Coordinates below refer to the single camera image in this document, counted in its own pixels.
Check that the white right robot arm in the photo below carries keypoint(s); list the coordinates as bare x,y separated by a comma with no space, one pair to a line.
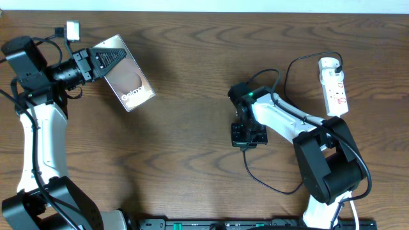
329,161

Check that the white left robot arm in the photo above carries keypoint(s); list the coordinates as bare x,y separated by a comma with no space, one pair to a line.
46,197

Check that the white surge protector power strip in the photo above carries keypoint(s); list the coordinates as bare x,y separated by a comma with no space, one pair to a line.
334,92

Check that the white USB charger adapter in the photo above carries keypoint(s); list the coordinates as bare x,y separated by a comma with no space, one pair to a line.
329,65

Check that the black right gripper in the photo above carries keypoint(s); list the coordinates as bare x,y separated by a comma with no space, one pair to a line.
238,141

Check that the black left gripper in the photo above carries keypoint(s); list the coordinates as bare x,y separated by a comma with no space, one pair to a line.
86,68

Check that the Galaxy S25 Ultra smartphone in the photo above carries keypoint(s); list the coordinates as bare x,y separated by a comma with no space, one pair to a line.
126,79

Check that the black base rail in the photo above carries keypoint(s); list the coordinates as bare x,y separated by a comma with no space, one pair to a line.
277,223

